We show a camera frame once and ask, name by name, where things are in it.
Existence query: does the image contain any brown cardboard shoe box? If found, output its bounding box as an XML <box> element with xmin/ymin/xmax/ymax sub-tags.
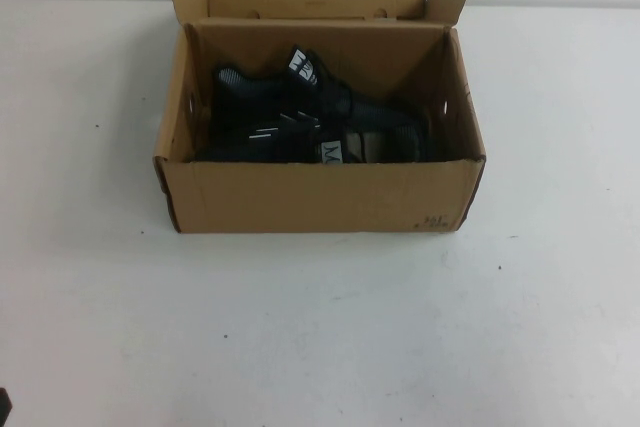
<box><xmin>151</xmin><ymin>0</ymin><xmax>487</xmax><ymax>237</ymax></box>

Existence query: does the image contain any black knit sneaker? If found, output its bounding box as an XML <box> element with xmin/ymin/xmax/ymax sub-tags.
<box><xmin>191</xmin><ymin>113</ymin><xmax>445</xmax><ymax>165</ymax></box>
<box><xmin>211</xmin><ymin>42</ymin><xmax>365</xmax><ymax>149</ymax></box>

